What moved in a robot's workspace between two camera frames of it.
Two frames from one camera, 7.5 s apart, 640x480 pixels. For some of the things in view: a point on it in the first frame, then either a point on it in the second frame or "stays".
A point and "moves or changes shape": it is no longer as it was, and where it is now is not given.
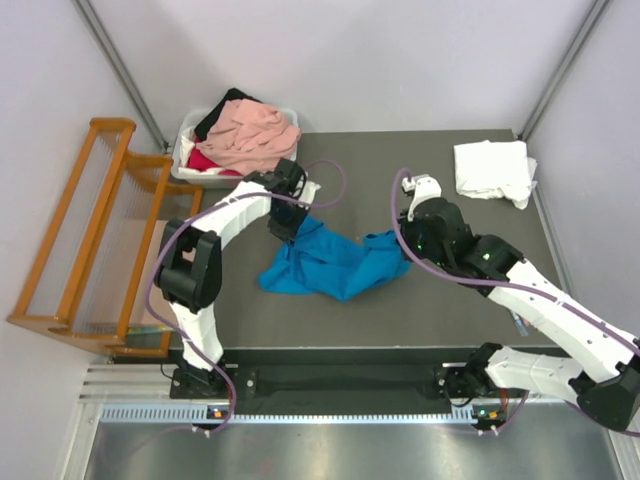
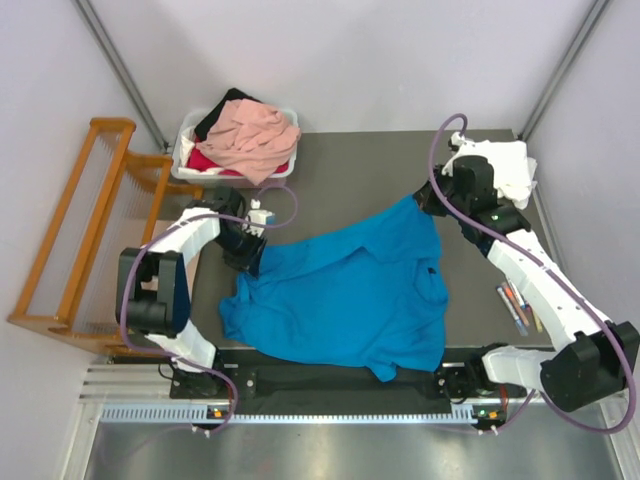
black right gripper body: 415,241 -> 432,202
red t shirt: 197,160 stays
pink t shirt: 249,137 stays
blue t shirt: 319,261 moves or changes shape
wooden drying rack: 92,273 stays
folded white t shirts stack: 495,170 stays
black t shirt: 204,128 stays
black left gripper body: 286,226 -> 248,255
